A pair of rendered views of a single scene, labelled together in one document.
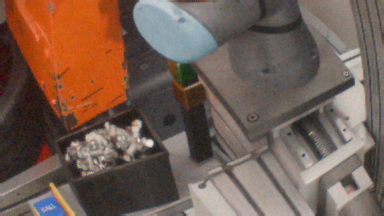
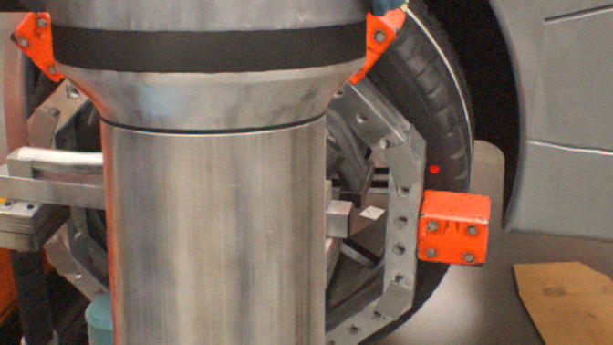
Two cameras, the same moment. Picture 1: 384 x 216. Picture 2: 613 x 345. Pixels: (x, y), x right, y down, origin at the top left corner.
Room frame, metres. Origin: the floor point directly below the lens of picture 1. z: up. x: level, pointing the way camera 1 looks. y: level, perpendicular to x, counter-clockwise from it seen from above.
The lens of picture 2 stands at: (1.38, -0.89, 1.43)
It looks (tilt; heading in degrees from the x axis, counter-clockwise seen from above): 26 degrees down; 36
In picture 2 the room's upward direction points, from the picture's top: straight up
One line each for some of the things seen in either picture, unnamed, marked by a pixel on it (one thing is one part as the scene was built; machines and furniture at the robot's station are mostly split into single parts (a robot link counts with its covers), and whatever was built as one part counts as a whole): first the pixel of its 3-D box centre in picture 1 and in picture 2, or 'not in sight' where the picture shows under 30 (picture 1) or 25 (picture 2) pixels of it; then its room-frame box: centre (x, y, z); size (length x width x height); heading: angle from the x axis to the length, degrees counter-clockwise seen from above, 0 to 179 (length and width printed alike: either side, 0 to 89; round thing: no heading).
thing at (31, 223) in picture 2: not in sight; (33, 213); (1.93, -0.10, 0.93); 0.09 x 0.05 x 0.05; 23
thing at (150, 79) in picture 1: (127, 95); not in sight; (2.10, 0.13, 0.26); 0.42 x 0.18 x 0.35; 23
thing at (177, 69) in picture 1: (184, 64); not in sight; (1.61, 0.00, 0.64); 0.04 x 0.04 x 0.04; 23
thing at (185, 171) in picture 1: (111, 201); not in sight; (1.53, 0.18, 0.44); 0.43 x 0.17 x 0.03; 113
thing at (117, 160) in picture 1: (108, 168); not in sight; (1.54, 0.16, 0.51); 0.20 x 0.14 x 0.13; 105
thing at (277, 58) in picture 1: (273, 32); not in sight; (1.34, -0.14, 0.87); 0.15 x 0.15 x 0.10
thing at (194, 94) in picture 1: (189, 90); not in sight; (1.61, 0.00, 0.59); 0.04 x 0.04 x 0.04; 23
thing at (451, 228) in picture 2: not in sight; (452, 227); (2.32, -0.46, 0.85); 0.09 x 0.08 x 0.07; 113
